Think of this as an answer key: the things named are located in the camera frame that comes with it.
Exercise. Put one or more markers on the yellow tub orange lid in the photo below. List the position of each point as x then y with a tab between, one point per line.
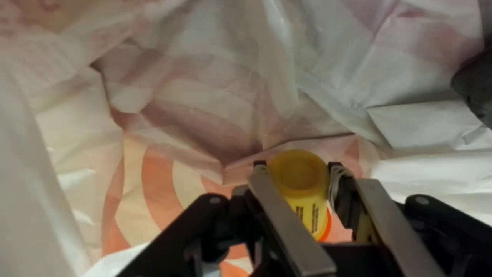
301	178

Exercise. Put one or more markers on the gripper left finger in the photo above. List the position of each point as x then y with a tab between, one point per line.
293	232

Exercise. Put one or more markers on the white orange plastic bag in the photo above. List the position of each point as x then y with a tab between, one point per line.
205	87

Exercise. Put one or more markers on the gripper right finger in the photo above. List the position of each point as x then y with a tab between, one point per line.
395	232

